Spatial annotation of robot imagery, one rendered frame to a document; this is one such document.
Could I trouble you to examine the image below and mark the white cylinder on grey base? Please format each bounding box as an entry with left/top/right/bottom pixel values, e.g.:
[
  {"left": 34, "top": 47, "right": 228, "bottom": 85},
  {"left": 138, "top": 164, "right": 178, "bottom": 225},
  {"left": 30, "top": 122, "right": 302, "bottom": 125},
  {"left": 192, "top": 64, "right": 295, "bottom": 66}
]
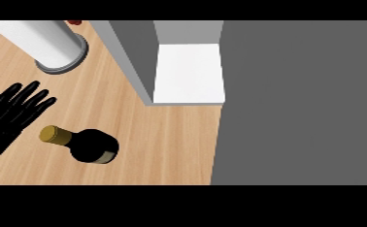
[{"left": 0, "top": 20, "right": 90, "bottom": 76}]

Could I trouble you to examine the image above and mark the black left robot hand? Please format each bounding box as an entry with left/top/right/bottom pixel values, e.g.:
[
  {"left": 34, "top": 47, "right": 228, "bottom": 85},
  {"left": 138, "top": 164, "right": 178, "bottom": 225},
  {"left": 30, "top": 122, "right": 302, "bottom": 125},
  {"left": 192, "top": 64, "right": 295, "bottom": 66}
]
[{"left": 0, "top": 81, "right": 59, "bottom": 156}]

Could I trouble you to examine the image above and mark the grey open cabinet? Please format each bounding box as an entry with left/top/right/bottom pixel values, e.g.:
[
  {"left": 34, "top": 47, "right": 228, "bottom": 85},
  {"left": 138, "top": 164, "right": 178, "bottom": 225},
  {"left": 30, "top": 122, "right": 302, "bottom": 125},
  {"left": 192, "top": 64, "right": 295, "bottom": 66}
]
[{"left": 87, "top": 20, "right": 226, "bottom": 107}]

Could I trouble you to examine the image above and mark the dark grey cabinet door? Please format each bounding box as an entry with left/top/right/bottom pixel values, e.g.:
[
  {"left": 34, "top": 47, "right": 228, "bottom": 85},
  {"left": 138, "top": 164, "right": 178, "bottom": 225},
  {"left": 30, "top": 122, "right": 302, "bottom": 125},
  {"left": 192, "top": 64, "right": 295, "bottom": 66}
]
[{"left": 209, "top": 20, "right": 367, "bottom": 186}]

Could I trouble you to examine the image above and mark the dark wine bottle gold cap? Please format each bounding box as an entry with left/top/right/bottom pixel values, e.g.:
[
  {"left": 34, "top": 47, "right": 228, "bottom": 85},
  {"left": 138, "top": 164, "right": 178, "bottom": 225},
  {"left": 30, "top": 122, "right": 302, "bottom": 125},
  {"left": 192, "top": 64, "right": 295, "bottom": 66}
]
[{"left": 39, "top": 124, "right": 120, "bottom": 165}]

